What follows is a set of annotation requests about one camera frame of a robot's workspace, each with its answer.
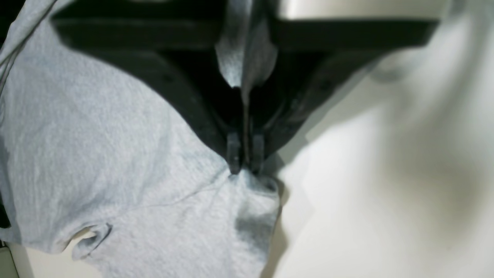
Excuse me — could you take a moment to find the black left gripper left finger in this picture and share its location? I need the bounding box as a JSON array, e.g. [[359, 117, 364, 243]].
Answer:
[[51, 17, 242, 174]]

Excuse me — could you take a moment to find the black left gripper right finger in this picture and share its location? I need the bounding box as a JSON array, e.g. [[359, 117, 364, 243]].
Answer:
[[249, 18, 439, 173]]

